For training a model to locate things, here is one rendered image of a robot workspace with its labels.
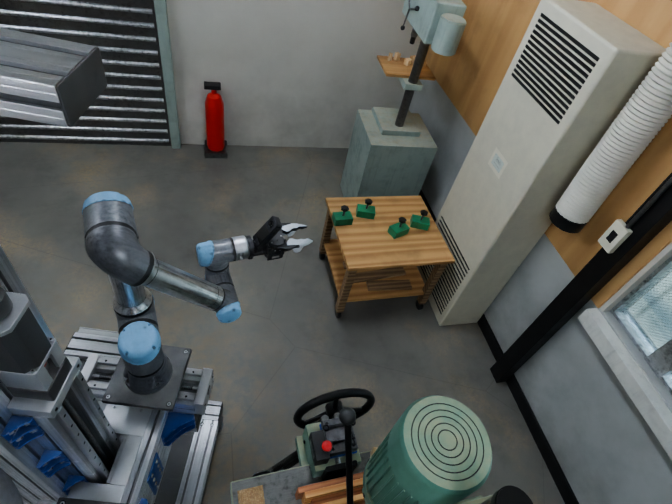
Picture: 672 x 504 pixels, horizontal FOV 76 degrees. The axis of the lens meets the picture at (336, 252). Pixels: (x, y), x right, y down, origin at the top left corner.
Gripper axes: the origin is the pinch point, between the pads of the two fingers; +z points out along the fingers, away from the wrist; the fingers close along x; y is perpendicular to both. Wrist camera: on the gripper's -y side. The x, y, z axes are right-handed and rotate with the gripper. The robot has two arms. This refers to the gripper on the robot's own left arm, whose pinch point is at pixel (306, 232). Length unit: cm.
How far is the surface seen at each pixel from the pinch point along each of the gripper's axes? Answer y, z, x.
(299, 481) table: 25, -21, 68
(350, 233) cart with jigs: 78, 57, -46
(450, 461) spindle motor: -38, -7, 77
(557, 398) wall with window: 82, 129, 73
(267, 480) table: 25, -30, 64
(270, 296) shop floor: 131, 15, -44
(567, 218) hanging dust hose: 7, 121, 11
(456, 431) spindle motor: -37, -3, 73
